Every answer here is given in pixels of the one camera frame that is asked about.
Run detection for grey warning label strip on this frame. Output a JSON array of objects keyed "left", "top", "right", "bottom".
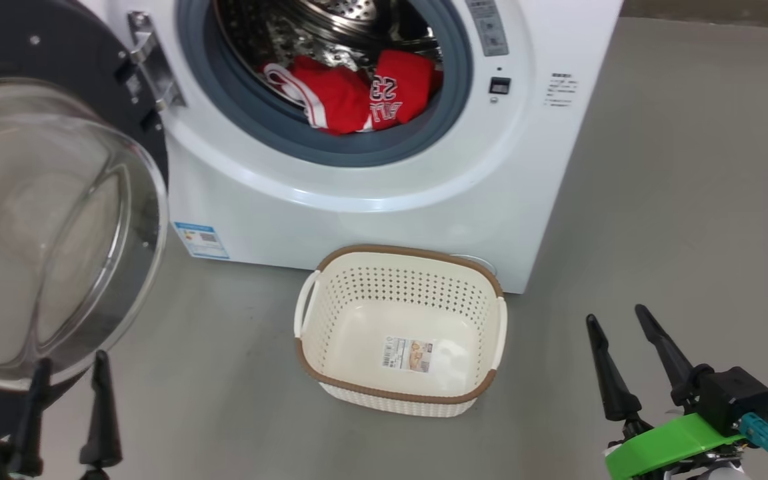
[{"left": 465, "top": 0, "right": 510, "bottom": 57}]

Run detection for cream plastic laundry basket brown rim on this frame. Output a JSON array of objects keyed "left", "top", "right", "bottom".
[{"left": 293, "top": 244, "right": 509, "bottom": 418}]

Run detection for paper product label sticker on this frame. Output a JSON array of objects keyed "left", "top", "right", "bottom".
[{"left": 381, "top": 335, "right": 435, "bottom": 373}]

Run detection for perforated steel washer drum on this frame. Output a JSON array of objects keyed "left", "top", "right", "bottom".
[{"left": 214, "top": 0, "right": 445, "bottom": 74}]

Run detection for grey rubber door gasket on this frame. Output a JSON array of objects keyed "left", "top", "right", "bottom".
[{"left": 176, "top": 0, "right": 475, "bottom": 167}]

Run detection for blue energy label sticker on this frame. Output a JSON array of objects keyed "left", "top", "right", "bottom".
[{"left": 173, "top": 222, "right": 230, "bottom": 260}]

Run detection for white front-load washing machine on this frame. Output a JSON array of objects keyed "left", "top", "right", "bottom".
[{"left": 81, "top": 0, "right": 625, "bottom": 294}]

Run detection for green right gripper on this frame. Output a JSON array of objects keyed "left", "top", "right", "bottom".
[{"left": 585, "top": 304, "right": 748, "bottom": 480}]

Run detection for red jersey with number print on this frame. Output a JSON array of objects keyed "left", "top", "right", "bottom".
[{"left": 367, "top": 49, "right": 443, "bottom": 131}]

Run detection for round drain filter cover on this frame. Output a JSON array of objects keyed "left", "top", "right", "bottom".
[{"left": 451, "top": 253, "right": 497, "bottom": 275}]

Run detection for metal washer door hinge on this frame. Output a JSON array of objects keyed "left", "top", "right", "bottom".
[{"left": 127, "top": 11, "right": 186, "bottom": 111}]

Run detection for black round machine door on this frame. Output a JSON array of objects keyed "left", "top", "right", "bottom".
[{"left": 0, "top": 0, "right": 171, "bottom": 454}]

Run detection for red and white garment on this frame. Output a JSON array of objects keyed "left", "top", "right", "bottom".
[{"left": 263, "top": 55, "right": 375, "bottom": 134}]

